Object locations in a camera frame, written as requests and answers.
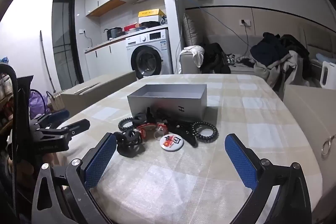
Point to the red container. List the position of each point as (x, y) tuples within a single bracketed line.
[(130, 28)]

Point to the large black hair claw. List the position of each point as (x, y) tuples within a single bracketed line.
[(187, 134)]

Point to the black jacket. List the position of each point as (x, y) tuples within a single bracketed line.
[(215, 56)]

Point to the purple plastic bag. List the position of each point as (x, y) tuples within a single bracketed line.
[(36, 106)]

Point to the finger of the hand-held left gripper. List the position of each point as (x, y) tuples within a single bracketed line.
[(59, 116), (77, 127)]

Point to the white jug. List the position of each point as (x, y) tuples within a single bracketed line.
[(326, 74)]

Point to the red hair clip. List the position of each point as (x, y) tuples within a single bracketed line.
[(145, 127)]

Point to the brown cardboard carton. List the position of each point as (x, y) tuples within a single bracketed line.
[(105, 87)]

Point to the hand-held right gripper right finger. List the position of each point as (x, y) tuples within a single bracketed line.
[(241, 161)]

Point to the dark glass door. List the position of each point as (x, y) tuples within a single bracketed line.
[(63, 43)]

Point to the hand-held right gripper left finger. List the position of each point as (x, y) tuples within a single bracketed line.
[(101, 161)]

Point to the black rice cooker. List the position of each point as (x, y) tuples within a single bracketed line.
[(114, 33)]

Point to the white washing machine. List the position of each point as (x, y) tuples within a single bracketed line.
[(147, 39)]

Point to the grey ottoman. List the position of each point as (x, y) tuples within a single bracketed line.
[(186, 64)]

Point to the pile of dark clothes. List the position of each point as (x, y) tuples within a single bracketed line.
[(273, 53)]

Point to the white cloth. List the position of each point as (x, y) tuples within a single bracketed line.
[(197, 54)]

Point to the black looped hair claw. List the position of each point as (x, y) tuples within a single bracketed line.
[(128, 151)]

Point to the grey sofa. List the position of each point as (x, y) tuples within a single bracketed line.
[(236, 40)]

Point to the round red white pin badge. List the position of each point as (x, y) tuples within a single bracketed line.
[(170, 142)]

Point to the broom stick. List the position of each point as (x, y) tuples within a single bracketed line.
[(44, 56)]

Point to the grey striped pillow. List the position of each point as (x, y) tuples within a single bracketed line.
[(189, 32)]

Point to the red clear hair accessory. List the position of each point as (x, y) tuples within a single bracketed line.
[(160, 125)]

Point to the white base cabinet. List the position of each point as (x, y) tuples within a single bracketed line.
[(110, 58)]

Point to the yellow cardboard box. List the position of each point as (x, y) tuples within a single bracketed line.
[(151, 13)]

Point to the white wall socket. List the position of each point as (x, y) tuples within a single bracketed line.
[(245, 22)]

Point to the grey cardboard box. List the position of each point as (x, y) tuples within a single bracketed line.
[(168, 103)]

